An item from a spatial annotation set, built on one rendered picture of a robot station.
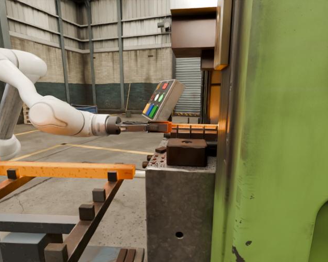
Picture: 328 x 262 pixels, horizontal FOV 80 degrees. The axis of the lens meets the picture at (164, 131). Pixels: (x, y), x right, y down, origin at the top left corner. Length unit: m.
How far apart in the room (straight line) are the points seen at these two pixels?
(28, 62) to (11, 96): 0.23
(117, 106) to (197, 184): 9.70
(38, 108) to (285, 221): 0.65
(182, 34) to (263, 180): 0.52
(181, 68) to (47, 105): 8.34
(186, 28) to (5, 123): 1.16
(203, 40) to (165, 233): 0.61
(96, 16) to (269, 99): 11.24
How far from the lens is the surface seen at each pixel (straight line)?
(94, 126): 0.80
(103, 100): 10.64
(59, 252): 0.26
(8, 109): 1.42
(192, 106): 8.74
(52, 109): 0.68
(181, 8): 0.66
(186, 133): 0.69
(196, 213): 0.64
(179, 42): 0.69
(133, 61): 9.80
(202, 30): 0.70
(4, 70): 1.11
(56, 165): 0.49
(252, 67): 0.28
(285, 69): 0.29
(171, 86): 1.17
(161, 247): 0.72
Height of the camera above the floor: 1.14
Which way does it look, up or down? 12 degrees down
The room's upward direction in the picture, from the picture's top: straight up
